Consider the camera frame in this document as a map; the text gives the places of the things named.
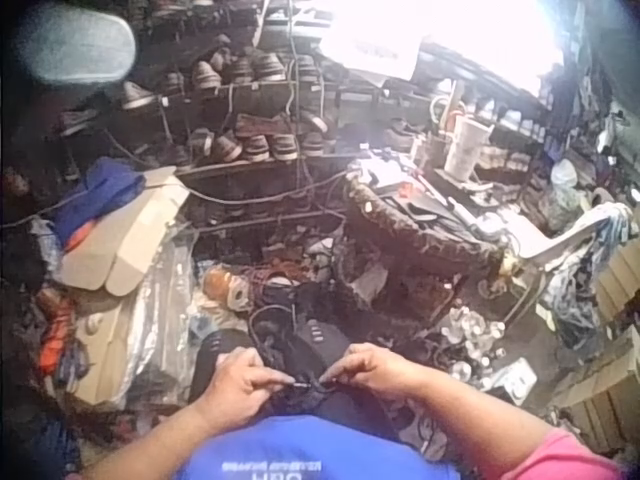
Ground person's right hand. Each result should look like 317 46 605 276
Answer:
319 342 429 402

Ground person's left hand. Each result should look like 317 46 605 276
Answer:
199 346 297 427

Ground black shoe with laces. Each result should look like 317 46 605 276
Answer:
248 305 384 432

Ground black striped shoe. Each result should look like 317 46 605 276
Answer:
192 328 253 397

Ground grey sneaker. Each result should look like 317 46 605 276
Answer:
397 399 454 464

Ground heap of small bottles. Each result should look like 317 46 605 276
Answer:
433 304 507 384

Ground clear plastic bag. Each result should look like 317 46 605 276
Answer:
122 224 202 404

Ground small white box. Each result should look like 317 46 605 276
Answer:
493 358 539 402

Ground cluttered work table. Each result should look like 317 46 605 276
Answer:
343 148 507 274

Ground flat cardboard pieces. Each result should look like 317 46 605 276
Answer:
58 167 192 297

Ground orange shoe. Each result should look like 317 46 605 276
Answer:
38 294 77 377

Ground blue patterned cloth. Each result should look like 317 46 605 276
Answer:
542 205 632 354

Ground stack of cardboard boxes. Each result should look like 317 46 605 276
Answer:
549 239 640 454

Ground white plastic chair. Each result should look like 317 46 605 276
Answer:
503 203 632 324

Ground white plastic bucket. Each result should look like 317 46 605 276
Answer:
443 116 495 177

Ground shelf rack of shoes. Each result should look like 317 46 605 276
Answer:
53 0 354 174

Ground white paper sheet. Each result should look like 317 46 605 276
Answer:
318 27 422 82

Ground long grey cable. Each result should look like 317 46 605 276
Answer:
0 169 351 230

